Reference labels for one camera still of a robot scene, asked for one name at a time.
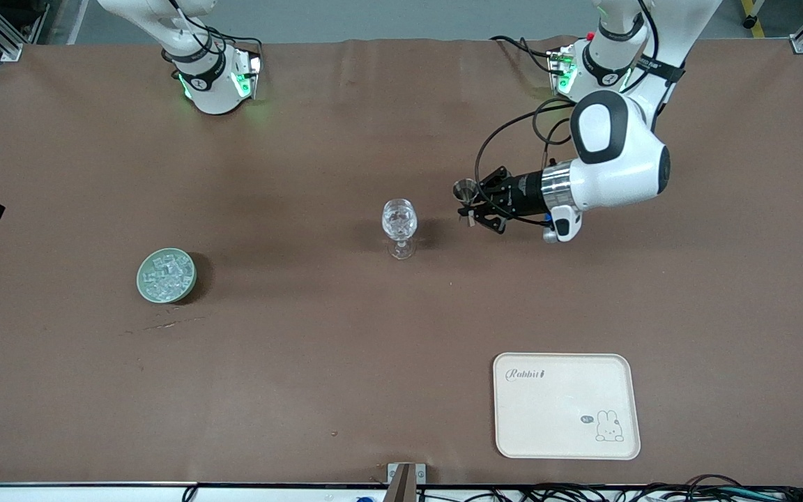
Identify steel double jigger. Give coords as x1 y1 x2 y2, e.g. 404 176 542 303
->
452 179 476 227

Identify clear wine glass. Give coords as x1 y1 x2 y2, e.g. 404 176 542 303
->
381 199 418 260

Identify clear ice cubes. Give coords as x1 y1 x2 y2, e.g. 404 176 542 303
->
145 254 192 301

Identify metal base connector plate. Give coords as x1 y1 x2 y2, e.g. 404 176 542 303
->
233 50 263 100
546 45 576 95

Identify green round bowl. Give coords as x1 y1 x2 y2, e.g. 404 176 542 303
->
137 248 197 304

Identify cream rabbit print tray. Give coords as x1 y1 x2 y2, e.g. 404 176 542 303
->
492 352 641 461

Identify brown table cover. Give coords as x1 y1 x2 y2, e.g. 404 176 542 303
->
0 35 803 487

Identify black base cable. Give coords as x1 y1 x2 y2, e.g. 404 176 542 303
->
203 26 264 58
490 35 564 75

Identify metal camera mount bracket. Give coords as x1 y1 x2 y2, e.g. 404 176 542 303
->
387 462 427 502

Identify black cable bundle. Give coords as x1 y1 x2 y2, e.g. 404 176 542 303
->
415 474 803 502

